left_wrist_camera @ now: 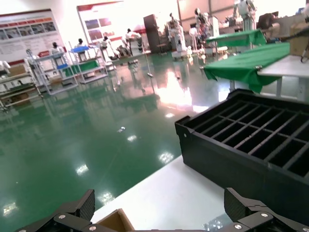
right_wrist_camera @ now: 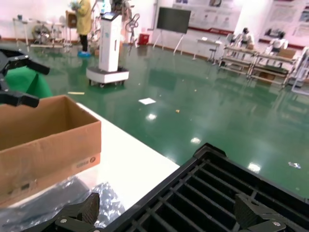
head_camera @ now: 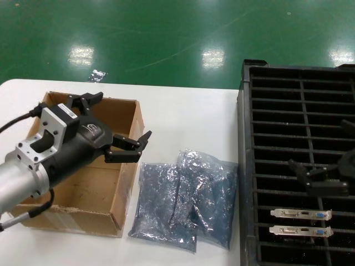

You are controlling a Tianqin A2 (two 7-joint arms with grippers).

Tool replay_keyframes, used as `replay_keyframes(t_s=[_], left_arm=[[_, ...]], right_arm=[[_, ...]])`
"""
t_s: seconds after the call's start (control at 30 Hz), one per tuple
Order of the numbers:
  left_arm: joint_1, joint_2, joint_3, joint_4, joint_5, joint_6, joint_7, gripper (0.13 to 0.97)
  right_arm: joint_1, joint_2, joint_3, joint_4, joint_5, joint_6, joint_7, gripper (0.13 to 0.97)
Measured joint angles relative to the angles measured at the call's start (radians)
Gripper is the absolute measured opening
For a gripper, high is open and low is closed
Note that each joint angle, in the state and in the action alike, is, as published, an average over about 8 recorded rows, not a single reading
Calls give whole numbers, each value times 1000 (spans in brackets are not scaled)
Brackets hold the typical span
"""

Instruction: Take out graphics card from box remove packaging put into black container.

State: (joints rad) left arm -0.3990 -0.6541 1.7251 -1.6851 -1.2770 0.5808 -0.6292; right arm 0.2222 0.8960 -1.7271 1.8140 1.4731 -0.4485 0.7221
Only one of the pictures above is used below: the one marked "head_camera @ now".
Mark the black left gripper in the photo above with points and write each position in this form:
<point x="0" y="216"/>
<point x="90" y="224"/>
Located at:
<point x="83" y="144"/>

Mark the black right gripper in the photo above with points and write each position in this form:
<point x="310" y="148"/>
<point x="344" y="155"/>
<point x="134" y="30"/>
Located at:
<point x="348" y="166"/>

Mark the graphics card with silver bracket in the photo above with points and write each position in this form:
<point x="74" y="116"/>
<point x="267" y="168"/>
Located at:
<point x="294" y="231"/>
<point x="294" y="214"/>

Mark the grey antistatic bag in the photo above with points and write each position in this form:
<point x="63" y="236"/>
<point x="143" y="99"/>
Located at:
<point x="155" y="199"/>
<point x="210" y="188"/>

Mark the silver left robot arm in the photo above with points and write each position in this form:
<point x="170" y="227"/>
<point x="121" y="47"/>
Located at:
<point x="16" y="183"/>

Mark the brown cardboard box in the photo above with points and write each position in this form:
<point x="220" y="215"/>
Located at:
<point x="91" y="194"/>

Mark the black slotted plastic container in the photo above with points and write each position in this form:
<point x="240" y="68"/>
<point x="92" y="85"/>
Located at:
<point x="247" y="138"/>

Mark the shiny foil scrap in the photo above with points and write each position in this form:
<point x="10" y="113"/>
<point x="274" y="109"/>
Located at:
<point x="97" y="76"/>

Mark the flat grey antistatic bag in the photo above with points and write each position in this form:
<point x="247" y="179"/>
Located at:
<point x="155" y="199"/>

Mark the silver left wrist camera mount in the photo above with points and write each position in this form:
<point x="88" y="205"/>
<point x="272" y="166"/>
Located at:
<point x="52" y="124"/>

